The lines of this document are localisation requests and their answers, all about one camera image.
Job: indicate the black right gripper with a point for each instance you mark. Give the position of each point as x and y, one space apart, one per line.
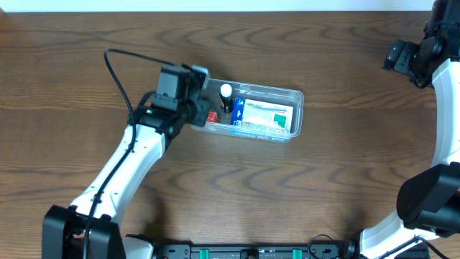
401 55

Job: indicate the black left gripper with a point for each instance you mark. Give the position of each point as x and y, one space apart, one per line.
200 111

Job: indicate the red Panadol box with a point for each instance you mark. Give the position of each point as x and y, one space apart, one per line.
213 116

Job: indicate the small dark bottle white cap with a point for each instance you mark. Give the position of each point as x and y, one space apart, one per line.
227 102

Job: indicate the blue medicine box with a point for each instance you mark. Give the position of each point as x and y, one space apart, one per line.
237 111

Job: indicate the white green medicine box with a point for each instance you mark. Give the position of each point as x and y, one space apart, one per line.
267 115

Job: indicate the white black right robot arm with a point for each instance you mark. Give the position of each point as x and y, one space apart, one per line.
427 204

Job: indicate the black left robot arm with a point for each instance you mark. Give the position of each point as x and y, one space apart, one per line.
90 226

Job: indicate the clear plastic container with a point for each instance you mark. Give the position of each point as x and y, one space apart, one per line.
260 112

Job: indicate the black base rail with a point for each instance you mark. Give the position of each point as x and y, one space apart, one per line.
242 252

